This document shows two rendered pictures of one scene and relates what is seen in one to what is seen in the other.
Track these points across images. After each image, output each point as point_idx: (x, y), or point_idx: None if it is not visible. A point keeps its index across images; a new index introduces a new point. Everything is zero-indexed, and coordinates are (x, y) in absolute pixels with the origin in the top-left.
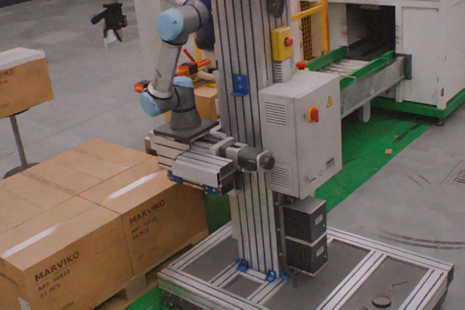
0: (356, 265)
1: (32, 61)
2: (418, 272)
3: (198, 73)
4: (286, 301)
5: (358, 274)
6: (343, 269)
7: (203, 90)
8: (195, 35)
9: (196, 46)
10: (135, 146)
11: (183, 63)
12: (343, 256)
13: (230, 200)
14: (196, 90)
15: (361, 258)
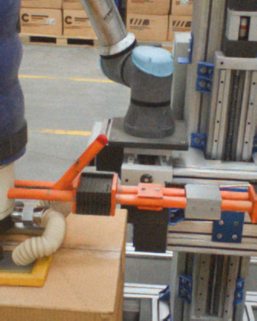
0: (151, 261)
1: None
2: (131, 227)
3: (66, 206)
4: (252, 286)
5: (170, 251)
6: (165, 266)
7: (88, 229)
8: (8, 124)
9: (7, 160)
10: None
11: (87, 190)
12: (142, 271)
13: (237, 265)
14: (99, 237)
15: (136, 260)
